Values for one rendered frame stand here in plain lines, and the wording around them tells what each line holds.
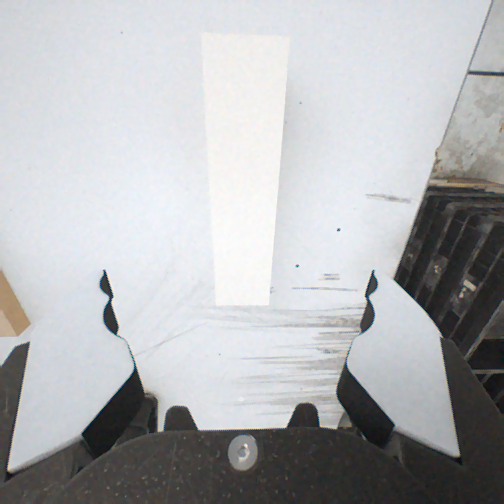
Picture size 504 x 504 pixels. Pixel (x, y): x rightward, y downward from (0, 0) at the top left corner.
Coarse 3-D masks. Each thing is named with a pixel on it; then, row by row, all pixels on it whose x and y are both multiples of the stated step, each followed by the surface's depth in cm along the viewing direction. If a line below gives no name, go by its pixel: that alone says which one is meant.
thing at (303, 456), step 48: (192, 432) 5; (240, 432) 5; (288, 432) 5; (336, 432) 5; (96, 480) 4; (144, 480) 4; (192, 480) 4; (240, 480) 4; (288, 480) 4; (336, 480) 4; (384, 480) 4
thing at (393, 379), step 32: (384, 288) 10; (384, 320) 9; (416, 320) 9; (352, 352) 7; (384, 352) 7; (416, 352) 7; (352, 384) 7; (384, 384) 6; (416, 384) 6; (352, 416) 7; (384, 416) 6; (416, 416) 6; (448, 416) 6; (448, 448) 5
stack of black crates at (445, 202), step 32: (448, 192) 75; (480, 192) 80; (416, 224) 78; (448, 224) 66; (480, 224) 56; (416, 256) 78; (448, 256) 67; (480, 256) 57; (416, 288) 77; (448, 288) 65; (480, 288) 57; (448, 320) 66; (480, 320) 56; (480, 352) 68
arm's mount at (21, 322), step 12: (0, 276) 31; (0, 288) 31; (0, 300) 31; (12, 300) 33; (0, 312) 31; (12, 312) 33; (24, 312) 35; (0, 324) 32; (12, 324) 33; (24, 324) 35; (0, 336) 33; (12, 336) 34
